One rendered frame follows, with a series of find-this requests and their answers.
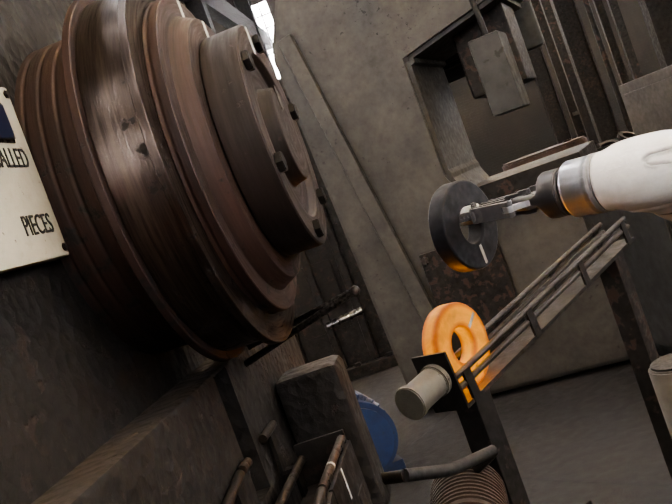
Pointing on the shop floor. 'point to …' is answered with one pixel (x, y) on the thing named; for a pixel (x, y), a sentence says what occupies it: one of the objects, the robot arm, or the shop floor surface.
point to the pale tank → (601, 55)
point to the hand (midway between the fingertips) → (461, 216)
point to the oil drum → (545, 152)
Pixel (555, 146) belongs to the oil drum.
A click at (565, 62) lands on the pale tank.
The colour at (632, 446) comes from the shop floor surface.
